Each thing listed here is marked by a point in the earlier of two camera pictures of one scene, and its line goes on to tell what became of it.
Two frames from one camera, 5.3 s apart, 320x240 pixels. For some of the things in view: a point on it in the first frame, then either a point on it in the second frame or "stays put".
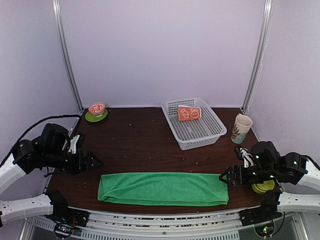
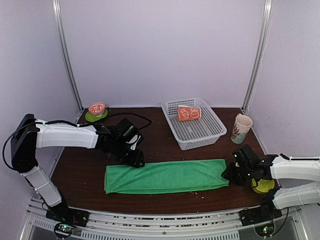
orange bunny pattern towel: [186, 113] stays put
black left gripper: [80, 166] to [135, 161]
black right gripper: [233, 171] stays put
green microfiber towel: [184, 189] to [164, 176]
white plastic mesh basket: [194, 134] stays put
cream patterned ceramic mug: [242, 124] stays put
